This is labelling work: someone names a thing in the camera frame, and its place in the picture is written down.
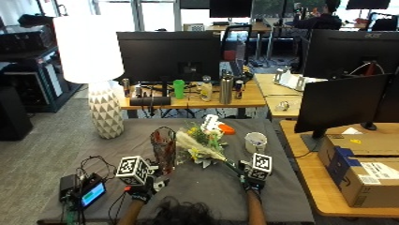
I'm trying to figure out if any person's left hand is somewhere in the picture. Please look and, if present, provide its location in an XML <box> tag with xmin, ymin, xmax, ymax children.
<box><xmin>123</xmin><ymin>175</ymin><xmax>170</xmax><ymax>204</ymax></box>

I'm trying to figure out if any person's right hand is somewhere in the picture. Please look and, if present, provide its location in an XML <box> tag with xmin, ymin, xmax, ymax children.
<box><xmin>236</xmin><ymin>159</ymin><xmax>267</xmax><ymax>196</ymax></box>

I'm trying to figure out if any flower bouquet with pampas grass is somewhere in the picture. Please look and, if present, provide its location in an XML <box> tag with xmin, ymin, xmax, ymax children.
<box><xmin>174</xmin><ymin>122</ymin><xmax>247</xmax><ymax>176</ymax></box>

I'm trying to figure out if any white marker cube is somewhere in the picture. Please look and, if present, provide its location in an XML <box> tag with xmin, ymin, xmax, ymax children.
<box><xmin>248</xmin><ymin>152</ymin><xmax>274</xmax><ymax>182</ymax></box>
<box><xmin>114</xmin><ymin>155</ymin><xmax>151</xmax><ymax>187</ymax></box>

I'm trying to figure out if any white paper cup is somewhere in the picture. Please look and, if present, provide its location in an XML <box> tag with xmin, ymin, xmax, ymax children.
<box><xmin>243</xmin><ymin>131</ymin><xmax>268</xmax><ymax>155</ymax></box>

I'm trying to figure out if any dark glass vase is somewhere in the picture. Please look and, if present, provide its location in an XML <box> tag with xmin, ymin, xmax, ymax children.
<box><xmin>149</xmin><ymin>126</ymin><xmax>176</xmax><ymax>175</ymax></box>

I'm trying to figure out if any grey tablecloth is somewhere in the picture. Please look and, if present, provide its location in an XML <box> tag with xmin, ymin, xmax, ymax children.
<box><xmin>35</xmin><ymin>117</ymin><xmax>315</xmax><ymax>225</ymax></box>

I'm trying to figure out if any orange plastic object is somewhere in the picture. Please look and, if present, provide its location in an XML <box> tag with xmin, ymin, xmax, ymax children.
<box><xmin>218</xmin><ymin>123</ymin><xmax>236</xmax><ymax>136</ymax></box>

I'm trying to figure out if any wooden desk with rounded corner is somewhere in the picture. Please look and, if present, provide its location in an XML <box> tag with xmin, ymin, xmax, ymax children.
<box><xmin>278</xmin><ymin>119</ymin><xmax>399</xmax><ymax>218</ymax></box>

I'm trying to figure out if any black device with blue screen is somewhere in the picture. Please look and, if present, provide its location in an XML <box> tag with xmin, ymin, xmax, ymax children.
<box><xmin>75</xmin><ymin>173</ymin><xmax>107</xmax><ymax>210</ymax></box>

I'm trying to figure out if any white patterned object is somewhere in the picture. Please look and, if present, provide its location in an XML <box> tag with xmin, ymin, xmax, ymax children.
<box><xmin>199</xmin><ymin>113</ymin><xmax>220</xmax><ymax>131</ymax></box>

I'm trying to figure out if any small black box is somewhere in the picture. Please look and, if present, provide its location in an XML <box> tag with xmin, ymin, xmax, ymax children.
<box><xmin>58</xmin><ymin>173</ymin><xmax>79</xmax><ymax>201</ymax></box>

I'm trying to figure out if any blue and red drink can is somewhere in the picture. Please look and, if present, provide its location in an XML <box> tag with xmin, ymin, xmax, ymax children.
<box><xmin>232</xmin><ymin>80</ymin><xmax>246</xmax><ymax>100</ymax></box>

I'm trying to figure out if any steel water bottle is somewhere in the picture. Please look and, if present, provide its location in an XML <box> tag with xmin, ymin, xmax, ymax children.
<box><xmin>218</xmin><ymin>72</ymin><xmax>235</xmax><ymax>105</ymax></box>

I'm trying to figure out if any light wooden desk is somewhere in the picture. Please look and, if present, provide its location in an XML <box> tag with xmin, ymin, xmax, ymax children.
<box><xmin>252</xmin><ymin>73</ymin><xmax>329</xmax><ymax>119</ymax></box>

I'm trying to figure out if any black bar-shaped box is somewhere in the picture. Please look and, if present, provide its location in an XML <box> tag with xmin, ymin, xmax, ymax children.
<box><xmin>129</xmin><ymin>96</ymin><xmax>171</xmax><ymax>107</ymax></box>

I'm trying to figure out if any clear bottle with yellow label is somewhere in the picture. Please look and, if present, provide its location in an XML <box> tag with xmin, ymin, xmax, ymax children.
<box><xmin>199</xmin><ymin>75</ymin><xmax>212</xmax><ymax>102</ymax></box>

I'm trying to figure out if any cardboard box with blue tape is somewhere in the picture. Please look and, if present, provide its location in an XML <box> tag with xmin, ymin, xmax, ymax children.
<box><xmin>316</xmin><ymin>133</ymin><xmax>399</xmax><ymax>209</ymax></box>

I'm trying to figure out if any green plastic cup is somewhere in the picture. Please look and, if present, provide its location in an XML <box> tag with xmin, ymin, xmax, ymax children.
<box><xmin>171</xmin><ymin>79</ymin><xmax>186</xmax><ymax>100</ymax></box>

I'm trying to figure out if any white folded object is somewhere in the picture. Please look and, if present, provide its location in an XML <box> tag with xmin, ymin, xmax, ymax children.
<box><xmin>271</xmin><ymin>67</ymin><xmax>316</xmax><ymax>92</ymax></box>

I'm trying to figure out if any black monitor on stand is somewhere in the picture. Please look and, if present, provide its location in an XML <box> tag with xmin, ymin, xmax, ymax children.
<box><xmin>292</xmin><ymin>72</ymin><xmax>392</xmax><ymax>153</ymax></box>

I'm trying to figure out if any dark drink can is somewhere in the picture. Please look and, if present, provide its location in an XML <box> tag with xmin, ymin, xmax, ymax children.
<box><xmin>121</xmin><ymin>78</ymin><xmax>131</xmax><ymax>98</ymax></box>

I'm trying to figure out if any black office chair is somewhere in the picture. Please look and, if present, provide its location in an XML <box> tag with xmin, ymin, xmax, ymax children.
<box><xmin>219</xmin><ymin>23</ymin><xmax>254</xmax><ymax>73</ymax></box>

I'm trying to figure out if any wide black monitor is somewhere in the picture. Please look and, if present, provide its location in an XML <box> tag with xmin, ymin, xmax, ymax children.
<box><xmin>115</xmin><ymin>30</ymin><xmax>222</xmax><ymax>84</ymax></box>

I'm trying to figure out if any black cabinet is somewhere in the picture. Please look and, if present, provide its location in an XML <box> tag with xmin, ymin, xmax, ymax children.
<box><xmin>0</xmin><ymin>85</ymin><xmax>34</xmax><ymax>142</ymax></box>

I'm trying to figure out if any white lamp with patterned base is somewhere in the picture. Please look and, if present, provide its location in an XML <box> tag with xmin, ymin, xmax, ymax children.
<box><xmin>51</xmin><ymin>14</ymin><xmax>126</xmax><ymax>140</ymax></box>

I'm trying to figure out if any black monitor with logo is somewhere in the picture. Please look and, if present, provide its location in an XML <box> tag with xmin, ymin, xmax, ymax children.
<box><xmin>301</xmin><ymin>28</ymin><xmax>399</xmax><ymax>80</ymax></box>

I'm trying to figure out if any black equipment rack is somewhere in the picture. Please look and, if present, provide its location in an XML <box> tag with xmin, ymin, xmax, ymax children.
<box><xmin>0</xmin><ymin>24</ymin><xmax>71</xmax><ymax>113</ymax></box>

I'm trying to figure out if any distant black monitor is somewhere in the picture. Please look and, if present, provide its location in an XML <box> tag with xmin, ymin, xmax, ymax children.
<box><xmin>208</xmin><ymin>0</ymin><xmax>254</xmax><ymax>19</ymax></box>

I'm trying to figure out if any black cable bundle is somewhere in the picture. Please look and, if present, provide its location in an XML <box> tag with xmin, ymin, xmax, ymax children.
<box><xmin>73</xmin><ymin>155</ymin><xmax>118</xmax><ymax>184</ymax></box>

